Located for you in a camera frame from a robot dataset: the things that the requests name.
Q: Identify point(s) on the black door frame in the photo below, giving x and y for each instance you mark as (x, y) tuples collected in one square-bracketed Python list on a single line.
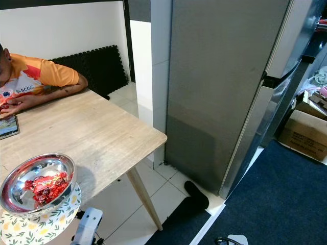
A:
[(127, 41)]

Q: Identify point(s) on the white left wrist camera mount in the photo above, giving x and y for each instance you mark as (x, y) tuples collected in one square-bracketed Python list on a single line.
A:
[(88, 224)]

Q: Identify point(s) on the light wooden table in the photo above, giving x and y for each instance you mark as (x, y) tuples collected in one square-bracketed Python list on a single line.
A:
[(92, 132)]

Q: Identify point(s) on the large cardboard box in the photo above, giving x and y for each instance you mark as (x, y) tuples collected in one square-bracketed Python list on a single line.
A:
[(304, 135)]

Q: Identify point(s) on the black smartphone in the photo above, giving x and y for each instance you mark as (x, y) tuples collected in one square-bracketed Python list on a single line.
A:
[(8, 127)]

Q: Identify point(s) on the grey steel fridge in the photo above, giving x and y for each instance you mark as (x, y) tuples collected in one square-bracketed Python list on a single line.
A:
[(214, 87)]

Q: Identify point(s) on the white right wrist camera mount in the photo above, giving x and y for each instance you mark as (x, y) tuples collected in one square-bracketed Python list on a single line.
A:
[(237, 240)]

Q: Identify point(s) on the shiny steel bowl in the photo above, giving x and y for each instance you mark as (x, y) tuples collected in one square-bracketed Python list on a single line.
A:
[(15, 186)]

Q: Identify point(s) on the boy in orange shirt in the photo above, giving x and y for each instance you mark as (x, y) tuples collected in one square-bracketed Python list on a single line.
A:
[(36, 79)]

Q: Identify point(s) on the large black foam mat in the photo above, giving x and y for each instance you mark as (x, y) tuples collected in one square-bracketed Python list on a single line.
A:
[(102, 69)]

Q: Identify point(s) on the small cardboard box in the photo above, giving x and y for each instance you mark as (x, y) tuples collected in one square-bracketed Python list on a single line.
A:
[(311, 108)]

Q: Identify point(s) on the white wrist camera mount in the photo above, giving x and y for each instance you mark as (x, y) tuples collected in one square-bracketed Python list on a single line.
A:
[(237, 240), (88, 224)]

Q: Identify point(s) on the red candy packets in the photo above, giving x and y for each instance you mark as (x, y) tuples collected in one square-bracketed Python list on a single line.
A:
[(46, 190)]

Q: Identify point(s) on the white floral plate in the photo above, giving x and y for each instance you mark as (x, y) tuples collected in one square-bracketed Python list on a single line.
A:
[(30, 229)]

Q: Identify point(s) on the black slipper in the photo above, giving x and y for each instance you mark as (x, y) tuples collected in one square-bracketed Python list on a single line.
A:
[(196, 195)]

